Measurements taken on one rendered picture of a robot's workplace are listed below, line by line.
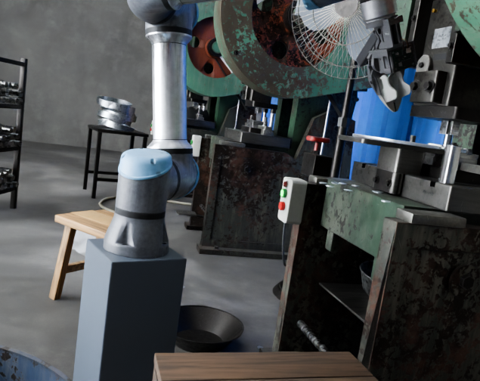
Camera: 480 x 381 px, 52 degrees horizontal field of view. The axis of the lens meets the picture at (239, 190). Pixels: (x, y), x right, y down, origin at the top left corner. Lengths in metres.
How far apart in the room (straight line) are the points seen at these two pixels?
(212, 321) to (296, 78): 1.36
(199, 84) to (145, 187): 3.20
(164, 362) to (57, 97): 6.99
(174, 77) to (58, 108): 6.56
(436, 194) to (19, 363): 0.93
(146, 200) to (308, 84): 1.70
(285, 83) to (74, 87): 5.44
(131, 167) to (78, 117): 6.66
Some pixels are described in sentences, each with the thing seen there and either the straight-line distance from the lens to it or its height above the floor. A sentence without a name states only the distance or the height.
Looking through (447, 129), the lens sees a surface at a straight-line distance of 1.43.
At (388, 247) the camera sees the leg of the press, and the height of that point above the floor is 0.56.
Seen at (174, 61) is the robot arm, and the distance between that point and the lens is 1.25.
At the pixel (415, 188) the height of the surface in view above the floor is 0.68.
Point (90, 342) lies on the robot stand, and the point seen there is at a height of 0.23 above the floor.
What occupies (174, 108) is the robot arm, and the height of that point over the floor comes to 0.79.
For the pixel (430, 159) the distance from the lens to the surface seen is 1.43.
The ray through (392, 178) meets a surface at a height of 0.69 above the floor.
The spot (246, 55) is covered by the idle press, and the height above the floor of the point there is 1.10.
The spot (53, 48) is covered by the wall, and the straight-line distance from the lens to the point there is 7.79.
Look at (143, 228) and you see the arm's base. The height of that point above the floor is 0.51.
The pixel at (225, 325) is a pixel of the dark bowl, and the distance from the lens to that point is 1.86.
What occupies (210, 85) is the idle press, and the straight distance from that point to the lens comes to 4.28.
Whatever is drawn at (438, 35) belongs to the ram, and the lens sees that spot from 1.45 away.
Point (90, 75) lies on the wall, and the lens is 7.74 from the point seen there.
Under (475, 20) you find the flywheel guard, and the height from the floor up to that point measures 1.03.
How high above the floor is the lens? 0.79
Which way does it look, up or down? 9 degrees down
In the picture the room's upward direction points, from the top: 8 degrees clockwise
